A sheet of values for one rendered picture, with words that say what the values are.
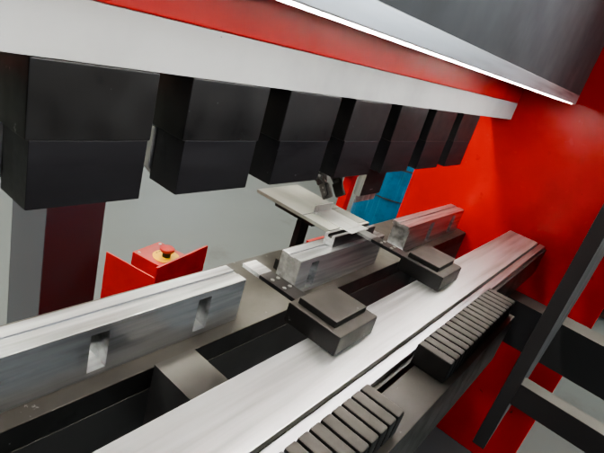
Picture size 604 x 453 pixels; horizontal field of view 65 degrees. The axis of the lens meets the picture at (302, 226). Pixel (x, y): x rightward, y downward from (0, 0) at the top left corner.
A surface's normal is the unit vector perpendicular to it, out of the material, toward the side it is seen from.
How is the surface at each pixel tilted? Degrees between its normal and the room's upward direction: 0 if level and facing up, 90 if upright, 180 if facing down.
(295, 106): 90
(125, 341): 90
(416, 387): 0
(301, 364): 0
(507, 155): 90
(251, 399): 0
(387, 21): 90
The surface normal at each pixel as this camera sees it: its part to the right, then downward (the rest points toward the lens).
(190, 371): 0.27, -0.89
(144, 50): 0.74, 0.44
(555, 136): -0.61, 0.14
